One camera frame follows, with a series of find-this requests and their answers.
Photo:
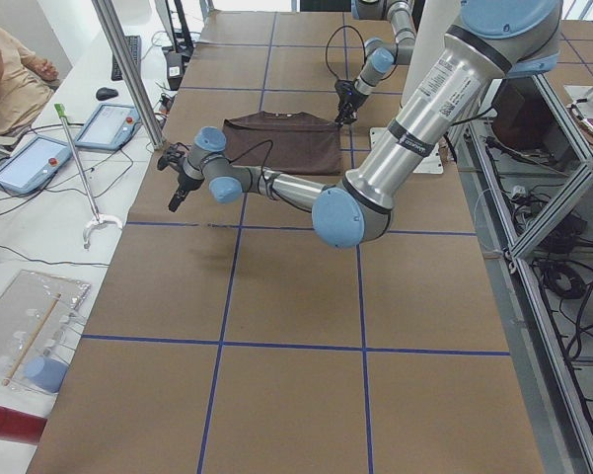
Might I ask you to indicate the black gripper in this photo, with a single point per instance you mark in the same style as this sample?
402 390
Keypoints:
185 183
348 99

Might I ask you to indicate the dark brown t-shirt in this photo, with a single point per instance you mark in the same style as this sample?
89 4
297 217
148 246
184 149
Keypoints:
297 143

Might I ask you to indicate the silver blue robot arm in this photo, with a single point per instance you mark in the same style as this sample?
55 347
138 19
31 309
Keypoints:
379 56
488 40

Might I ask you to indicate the far teach pendant tablet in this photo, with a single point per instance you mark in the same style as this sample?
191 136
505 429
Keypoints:
108 128

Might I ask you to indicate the teach pendant tablet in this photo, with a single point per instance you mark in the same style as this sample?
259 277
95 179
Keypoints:
33 165
108 128

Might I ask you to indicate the black computer mouse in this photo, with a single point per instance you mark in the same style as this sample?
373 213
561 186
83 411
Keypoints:
106 93

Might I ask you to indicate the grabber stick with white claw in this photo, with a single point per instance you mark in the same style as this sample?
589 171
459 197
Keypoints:
99 219

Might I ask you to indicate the near teach pendant tablet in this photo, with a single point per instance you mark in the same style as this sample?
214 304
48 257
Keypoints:
33 165

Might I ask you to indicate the wooden stick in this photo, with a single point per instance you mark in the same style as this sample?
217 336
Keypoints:
30 341

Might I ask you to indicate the seated person in beige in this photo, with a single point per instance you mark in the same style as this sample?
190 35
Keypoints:
26 82

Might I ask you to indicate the clear plastic bag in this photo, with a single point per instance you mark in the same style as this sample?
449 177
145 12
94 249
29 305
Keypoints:
22 303

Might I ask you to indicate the blue plastic cup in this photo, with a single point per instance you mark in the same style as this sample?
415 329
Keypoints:
46 373

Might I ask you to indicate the red cylinder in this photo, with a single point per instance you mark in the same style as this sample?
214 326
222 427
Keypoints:
20 427

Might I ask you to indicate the aluminium frame post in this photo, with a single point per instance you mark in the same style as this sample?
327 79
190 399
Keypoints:
114 33

